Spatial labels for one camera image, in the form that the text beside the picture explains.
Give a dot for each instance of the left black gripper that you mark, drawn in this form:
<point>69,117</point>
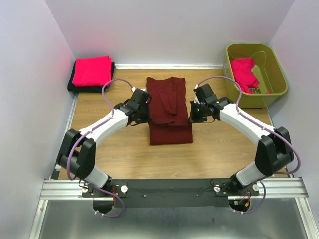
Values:
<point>146,119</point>

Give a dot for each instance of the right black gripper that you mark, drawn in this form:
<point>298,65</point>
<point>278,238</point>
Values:
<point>193,118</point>

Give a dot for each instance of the maroon t shirt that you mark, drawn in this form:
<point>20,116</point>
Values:
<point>168,111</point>

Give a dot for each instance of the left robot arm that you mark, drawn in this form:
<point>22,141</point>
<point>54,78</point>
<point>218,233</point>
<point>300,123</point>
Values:
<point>77,153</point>

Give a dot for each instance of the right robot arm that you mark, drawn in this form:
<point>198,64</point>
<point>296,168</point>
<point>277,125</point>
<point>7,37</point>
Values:
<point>273,144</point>

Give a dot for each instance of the pink t shirt in bin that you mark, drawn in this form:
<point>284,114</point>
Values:
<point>249,76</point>

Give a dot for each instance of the folded pink t shirt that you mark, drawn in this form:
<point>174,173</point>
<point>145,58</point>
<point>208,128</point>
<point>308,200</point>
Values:
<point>93,71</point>

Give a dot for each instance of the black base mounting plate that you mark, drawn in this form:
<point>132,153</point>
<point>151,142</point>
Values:
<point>173,193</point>

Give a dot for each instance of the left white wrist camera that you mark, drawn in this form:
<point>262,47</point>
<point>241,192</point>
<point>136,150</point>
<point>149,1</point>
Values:
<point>133,89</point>

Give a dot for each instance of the aluminium frame rail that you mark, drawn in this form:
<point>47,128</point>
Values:
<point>168,66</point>

